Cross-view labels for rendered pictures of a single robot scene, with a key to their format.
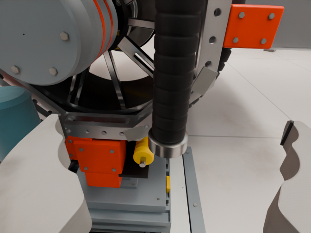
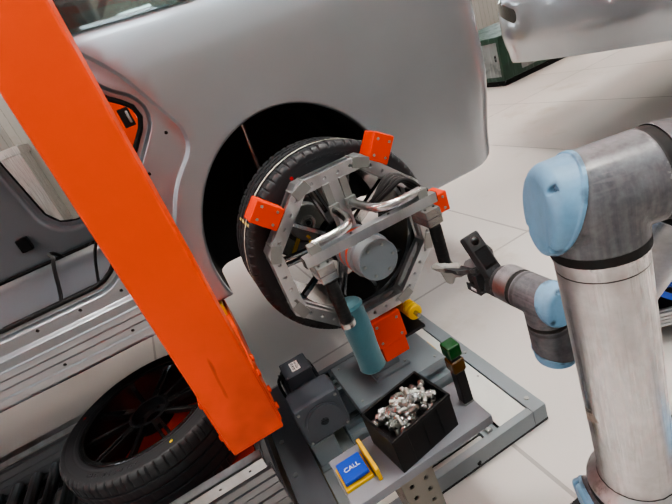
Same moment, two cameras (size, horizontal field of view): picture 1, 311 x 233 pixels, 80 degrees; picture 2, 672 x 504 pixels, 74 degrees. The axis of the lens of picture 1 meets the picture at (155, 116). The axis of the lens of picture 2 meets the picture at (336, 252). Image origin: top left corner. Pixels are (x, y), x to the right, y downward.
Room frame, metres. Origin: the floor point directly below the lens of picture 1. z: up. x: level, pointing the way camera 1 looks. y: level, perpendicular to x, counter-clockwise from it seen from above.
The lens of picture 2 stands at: (-0.85, 0.58, 1.44)
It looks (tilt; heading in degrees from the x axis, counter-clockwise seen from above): 24 degrees down; 344
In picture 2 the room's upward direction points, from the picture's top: 22 degrees counter-clockwise
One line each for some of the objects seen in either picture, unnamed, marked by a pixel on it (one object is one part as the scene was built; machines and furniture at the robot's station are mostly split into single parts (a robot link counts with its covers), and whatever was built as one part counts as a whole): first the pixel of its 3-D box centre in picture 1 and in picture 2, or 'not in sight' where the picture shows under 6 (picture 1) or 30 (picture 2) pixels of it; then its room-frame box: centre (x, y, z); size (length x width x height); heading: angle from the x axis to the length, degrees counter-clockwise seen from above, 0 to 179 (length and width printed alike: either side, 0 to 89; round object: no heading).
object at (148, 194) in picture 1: (119, 156); (378, 345); (0.57, 0.14, 0.32); 0.40 x 0.30 x 0.28; 88
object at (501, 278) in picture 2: not in sight; (512, 283); (-0.12, -0.01, 0.81); 0.10 x 0.05 x 0.09; 89
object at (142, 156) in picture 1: (146, 132); (398, 299); (0.50, 0.03, 0.51); 0.29 x 0.06 x 0.06; 178
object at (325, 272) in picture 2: not in sight; (322, 268); (0.20, 0.32, 0.93); 0.09 x 0.05 x 0.05; 178
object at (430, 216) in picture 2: not in sight; (425, 213); (0.19, -0.02, 0.93); 0.09 x 0.05 x 0.05; 178
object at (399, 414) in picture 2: not in sight; (409, 417); (0.00, 0.31, 0.51); 0.20 x 0.14 x 0.13; 97
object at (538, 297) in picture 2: not in sight; (541, 298); (-0.20, 0.00, 0.81); 0.12 x 0.09 x 0.10; 179
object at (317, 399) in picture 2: not in sight; (311, 400); (0.58, 0.48, 0.26); 0.42 x 0.18 x 0.35; 178
